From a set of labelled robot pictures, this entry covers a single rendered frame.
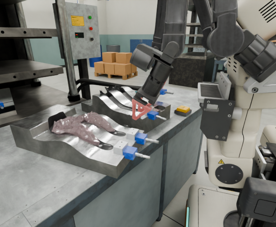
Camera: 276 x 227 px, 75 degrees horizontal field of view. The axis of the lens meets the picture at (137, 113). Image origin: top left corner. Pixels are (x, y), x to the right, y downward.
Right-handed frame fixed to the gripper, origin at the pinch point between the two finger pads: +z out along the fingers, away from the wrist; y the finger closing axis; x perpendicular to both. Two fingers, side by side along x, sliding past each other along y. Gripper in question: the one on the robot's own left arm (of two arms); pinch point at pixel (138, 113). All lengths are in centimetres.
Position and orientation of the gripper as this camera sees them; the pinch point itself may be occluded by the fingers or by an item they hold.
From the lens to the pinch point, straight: 63.5
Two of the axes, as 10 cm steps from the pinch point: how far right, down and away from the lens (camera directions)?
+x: 8.6, 5.1, -0.5
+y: -2.7, 3.8, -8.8
